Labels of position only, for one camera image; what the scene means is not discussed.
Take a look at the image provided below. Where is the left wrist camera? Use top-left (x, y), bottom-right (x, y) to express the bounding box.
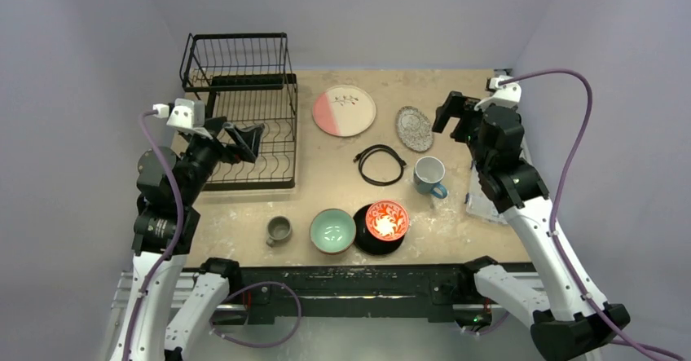
top-left (152, 98), bottom-right (205, 132)

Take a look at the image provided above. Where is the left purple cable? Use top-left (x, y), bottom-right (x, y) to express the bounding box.
top-left (121, 111), bottom-right (186, 361)

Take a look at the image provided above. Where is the pink and cream plate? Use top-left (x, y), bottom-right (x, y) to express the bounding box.
top-left (312, 85), bottom-right (376, 138)

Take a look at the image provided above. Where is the celadon green bowl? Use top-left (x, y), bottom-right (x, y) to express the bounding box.
top-left (309, 209), bottom-right (356, 255)

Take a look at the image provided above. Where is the black plate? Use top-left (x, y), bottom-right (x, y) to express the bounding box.
top-left (353, 204), bottom-right (405, 256)

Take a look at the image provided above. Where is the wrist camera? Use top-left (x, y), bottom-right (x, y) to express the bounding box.
top-left (152, 98), bottom-right (205, 132)
top-left (474, 75), bottom-right (522, 112)

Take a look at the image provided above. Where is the red floral bowl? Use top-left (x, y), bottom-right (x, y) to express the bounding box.
top-left (365, 200), bottom-right (411, 242)

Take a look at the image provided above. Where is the purple cable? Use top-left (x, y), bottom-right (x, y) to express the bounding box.
top-left (121, 111), bottom-right (186, 361)
top-left (499, 68), bottom-right (687, 361)

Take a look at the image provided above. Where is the grey speckled oval dish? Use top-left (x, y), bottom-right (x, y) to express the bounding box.
top-left (394, 106), bottom-right (434, 153)

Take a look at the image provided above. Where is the small grey cup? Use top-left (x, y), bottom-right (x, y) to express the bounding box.
top-left (266, 216), bottom-right (293, 247)

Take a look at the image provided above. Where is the blue mug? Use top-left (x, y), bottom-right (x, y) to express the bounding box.
top-left (413, 156), bottom-right (448, 199)

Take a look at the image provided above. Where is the black wire dish rack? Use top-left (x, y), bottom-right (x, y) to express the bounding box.
top-left (179, 32), bottom-right (298, 192)

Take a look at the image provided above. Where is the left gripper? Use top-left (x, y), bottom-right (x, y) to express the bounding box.
top-left (178, 116), bottom-right (262, 205)

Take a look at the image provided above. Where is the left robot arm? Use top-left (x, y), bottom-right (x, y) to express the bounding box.
top-left (110, 117), bottom-right (265, 360)

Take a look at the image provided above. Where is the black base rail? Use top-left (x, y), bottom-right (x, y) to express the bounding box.
top-left (231, 264), bottom-right (486, 324)

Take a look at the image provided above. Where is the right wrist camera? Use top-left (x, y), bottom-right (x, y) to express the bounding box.
top-left (474, 75), bottom-right (522, 112)

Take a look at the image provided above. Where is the black coiled cable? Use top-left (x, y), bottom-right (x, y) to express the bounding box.
top-left (354, 143), bottom-right (407, 187)

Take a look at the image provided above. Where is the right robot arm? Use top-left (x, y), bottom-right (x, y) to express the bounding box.
top-left (432, 91), bottom-right (631, 360)

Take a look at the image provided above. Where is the clear plastic parts box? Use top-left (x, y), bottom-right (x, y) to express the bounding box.
top-left (465, 163), bottom-right (507, 226)

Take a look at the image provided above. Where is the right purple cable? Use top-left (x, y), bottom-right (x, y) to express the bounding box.
top-left (499, 68), bottom-right (687, 361)

